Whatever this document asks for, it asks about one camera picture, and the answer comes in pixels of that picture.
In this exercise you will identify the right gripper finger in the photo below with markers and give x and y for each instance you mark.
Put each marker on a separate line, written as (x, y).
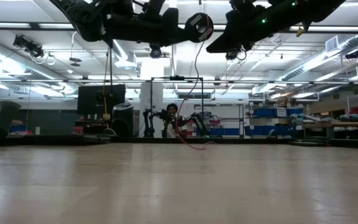
(232, 40)

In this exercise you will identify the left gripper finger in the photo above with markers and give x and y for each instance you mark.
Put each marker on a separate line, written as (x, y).
(170, 21)
(172, 43)

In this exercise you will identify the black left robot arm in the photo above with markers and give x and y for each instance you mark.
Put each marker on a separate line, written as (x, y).
(85, 18)

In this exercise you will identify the yellow hanging tag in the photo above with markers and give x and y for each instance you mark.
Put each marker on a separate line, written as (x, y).
(299, 31)

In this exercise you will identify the person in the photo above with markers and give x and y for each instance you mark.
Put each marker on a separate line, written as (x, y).
(172, 109)

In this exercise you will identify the black monitor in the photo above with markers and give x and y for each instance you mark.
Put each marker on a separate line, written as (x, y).
(101, 99)

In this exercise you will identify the shelf with blue bins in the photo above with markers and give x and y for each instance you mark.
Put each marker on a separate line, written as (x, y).
(273, 112)

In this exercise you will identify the black overhead light beam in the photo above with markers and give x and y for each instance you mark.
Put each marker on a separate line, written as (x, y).
(11, 26)

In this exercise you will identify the wooden workbench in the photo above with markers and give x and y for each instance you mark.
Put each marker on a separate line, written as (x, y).
(346, 125)

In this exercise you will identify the blue grey office chair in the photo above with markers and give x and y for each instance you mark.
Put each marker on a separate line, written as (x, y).
(6, 116)

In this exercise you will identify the black overhead camera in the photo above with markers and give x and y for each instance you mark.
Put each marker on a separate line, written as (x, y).
(155, 53)
(231, 56)
(30, 46)

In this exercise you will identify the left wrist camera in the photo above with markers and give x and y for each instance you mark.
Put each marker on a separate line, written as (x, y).
(154, 7)

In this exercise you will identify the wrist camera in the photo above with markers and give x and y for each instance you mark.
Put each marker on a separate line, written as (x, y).
(242, 3)
(154, 7)

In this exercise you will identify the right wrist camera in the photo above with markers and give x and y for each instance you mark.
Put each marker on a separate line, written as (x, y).
(242, 3)

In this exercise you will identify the black gantry frame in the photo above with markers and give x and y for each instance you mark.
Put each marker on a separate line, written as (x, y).
(151, 93)

